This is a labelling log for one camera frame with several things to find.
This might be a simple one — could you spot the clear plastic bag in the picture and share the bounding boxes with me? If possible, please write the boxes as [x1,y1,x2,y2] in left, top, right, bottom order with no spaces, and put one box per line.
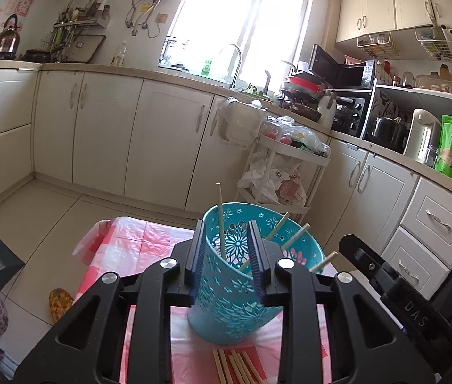
[266,116,329,155]

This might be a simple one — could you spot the white plastic bag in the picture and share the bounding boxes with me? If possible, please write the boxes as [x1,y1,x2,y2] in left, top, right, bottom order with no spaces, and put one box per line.
[236,155,291,205]

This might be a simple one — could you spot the clear lidded container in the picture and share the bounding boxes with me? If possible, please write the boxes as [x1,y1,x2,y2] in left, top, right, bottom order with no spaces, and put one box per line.
[414,74,452,93]

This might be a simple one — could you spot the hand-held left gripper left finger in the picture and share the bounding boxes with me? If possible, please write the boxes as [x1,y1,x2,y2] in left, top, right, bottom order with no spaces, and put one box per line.
[13,219,210,384]

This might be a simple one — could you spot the white trolley cart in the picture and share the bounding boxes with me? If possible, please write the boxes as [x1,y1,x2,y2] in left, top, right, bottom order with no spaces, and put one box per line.
[235,122,331,225]

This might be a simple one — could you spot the patterned slipper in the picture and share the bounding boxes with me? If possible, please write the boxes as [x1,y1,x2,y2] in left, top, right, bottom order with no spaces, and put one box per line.
[48,287,75,325]

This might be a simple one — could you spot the pile of chopsticks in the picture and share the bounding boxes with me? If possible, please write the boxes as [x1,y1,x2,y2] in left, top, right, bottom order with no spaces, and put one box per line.
[212,349,267,384]

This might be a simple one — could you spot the teal perforated utensil holder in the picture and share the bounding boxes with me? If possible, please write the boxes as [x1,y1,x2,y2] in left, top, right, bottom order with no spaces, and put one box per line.
[188,202,327,345]

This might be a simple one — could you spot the water heater hoses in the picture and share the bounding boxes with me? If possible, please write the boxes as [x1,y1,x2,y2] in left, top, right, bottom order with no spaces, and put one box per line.
[124,0,166,39]

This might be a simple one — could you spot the long wooden chopstick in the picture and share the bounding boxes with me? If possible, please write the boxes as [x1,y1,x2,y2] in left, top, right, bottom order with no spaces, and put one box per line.
[216,182,227,257]
[279,223,311,251]
[264,212,291,241]
[308,251,338,273]

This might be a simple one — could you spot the black frying pan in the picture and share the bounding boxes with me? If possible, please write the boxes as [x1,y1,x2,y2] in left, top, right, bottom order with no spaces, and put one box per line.
[23,49,57,64]

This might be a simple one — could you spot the red printed plastic bag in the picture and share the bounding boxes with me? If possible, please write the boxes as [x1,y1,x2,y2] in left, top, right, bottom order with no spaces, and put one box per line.
[276,169,308,208]

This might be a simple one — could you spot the pink checkered plastic tablecloth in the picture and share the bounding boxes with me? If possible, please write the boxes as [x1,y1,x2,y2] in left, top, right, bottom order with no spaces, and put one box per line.
[72,216,355,384]

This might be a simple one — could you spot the white electric thermos pot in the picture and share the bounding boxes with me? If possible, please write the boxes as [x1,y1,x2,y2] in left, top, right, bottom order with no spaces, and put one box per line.
[403,108,443,165]

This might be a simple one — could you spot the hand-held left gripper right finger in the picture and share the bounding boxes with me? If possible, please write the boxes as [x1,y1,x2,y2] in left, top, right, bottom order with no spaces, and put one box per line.
[249,219,437,384]

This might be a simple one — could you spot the stack of pans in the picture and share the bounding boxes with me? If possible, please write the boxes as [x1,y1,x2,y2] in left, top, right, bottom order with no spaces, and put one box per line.
[279,69,333,123]

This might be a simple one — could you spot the white wire basket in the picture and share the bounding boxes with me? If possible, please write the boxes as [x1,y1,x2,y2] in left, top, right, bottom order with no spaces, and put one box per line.
[414,26,452,63]
[356,32,401,59]

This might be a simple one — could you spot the metal kettle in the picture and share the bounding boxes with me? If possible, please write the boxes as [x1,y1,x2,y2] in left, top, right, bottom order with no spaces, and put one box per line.
[0,14,22,55]

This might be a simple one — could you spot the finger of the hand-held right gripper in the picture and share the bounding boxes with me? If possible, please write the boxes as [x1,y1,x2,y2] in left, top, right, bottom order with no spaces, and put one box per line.
[338,234,401,296]

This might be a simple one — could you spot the cutting board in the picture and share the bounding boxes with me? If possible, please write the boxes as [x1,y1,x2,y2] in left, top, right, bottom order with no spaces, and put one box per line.
[63,34,107,64]

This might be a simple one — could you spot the white hanging trash bin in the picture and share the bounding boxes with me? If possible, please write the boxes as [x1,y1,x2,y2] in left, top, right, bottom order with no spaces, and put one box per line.
[219,98,267,149]

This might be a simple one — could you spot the white plastic jug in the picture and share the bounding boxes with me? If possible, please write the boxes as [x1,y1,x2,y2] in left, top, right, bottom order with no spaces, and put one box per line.
[316,92,337,127]

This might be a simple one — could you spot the white counter shelf rack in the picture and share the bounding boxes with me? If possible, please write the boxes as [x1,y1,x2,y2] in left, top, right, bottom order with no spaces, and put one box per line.
[364,78,452,153]

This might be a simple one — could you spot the window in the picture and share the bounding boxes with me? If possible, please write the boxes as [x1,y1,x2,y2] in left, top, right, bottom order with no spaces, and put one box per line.
[158,0,315,89]

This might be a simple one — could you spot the black toaster oven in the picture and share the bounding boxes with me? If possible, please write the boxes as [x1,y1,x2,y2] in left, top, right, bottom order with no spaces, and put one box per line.
[330,90,373,137]

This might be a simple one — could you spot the clear plastic bottle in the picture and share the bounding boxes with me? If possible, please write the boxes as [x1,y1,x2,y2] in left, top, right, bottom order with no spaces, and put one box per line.
[111,41,128,68]

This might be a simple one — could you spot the black microwave oven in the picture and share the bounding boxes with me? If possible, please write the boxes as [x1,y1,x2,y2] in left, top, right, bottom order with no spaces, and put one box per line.
[308,44,377,91]

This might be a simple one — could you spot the chrome kitchen faucet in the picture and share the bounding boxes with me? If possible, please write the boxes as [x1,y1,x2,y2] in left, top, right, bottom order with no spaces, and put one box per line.
[217,44,243,89]

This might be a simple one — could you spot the rack of condiment bottles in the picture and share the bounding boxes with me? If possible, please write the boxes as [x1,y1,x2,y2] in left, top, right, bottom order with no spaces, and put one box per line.
[52,0,111,33]

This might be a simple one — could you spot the black cooking pot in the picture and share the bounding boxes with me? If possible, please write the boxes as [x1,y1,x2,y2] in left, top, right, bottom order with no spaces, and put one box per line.
[367,116,411,151]

